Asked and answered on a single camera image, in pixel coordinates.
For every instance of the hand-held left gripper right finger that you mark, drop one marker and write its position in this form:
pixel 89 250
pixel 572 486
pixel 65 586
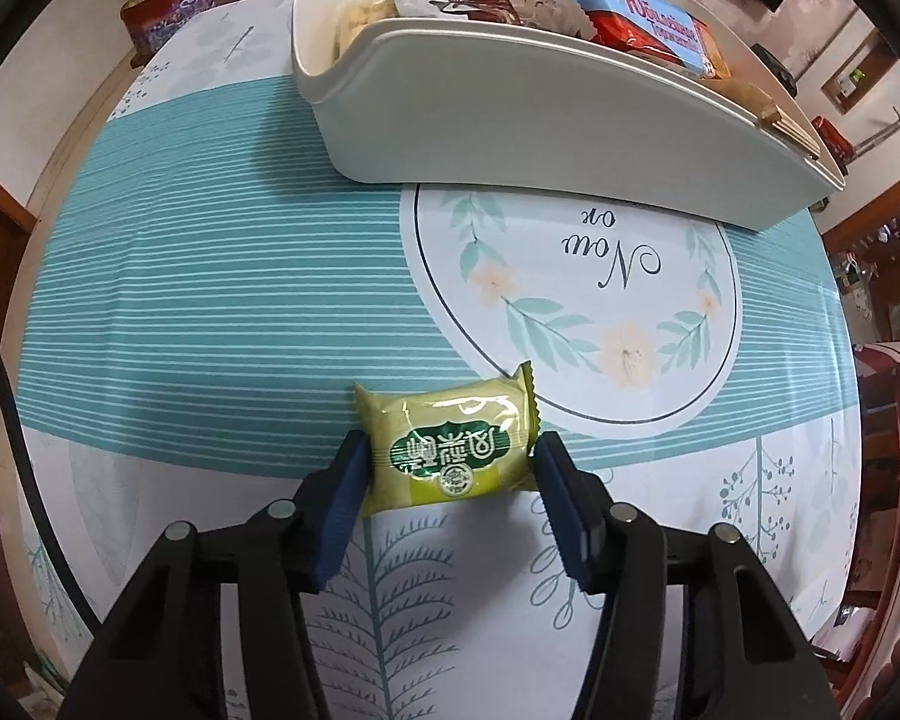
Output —
pixel 566 525

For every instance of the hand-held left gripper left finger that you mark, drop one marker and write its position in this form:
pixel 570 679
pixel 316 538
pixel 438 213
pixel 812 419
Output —
pixel 341 517

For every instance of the green pastry packet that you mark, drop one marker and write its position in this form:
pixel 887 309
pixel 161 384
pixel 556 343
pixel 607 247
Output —
pixel 450 442

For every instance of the white plastic storage bin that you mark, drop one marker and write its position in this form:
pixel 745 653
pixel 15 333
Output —
pixel 532 112

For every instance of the brown paper snack packet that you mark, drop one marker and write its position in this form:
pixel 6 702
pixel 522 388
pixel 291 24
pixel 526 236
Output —
pixel 791 133

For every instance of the orange label cracker packet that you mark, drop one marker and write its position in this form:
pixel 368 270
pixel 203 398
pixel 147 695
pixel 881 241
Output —
pixel 742 86

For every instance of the rice cracker packet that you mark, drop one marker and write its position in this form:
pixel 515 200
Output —
pixel 360 19

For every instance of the clear nut brittle packet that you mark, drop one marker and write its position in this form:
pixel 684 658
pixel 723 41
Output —
pixel 551 7

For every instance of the blue biscuit packet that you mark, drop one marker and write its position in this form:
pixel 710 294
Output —
pixel 645 11

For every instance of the red date snack packet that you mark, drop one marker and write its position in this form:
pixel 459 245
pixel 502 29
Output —
pixel 487 4

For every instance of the wooden display shelf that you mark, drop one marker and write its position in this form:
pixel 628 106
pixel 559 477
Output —
pixel 892 240

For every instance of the red tin with bag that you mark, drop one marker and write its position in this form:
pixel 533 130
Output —
pixel 169 11

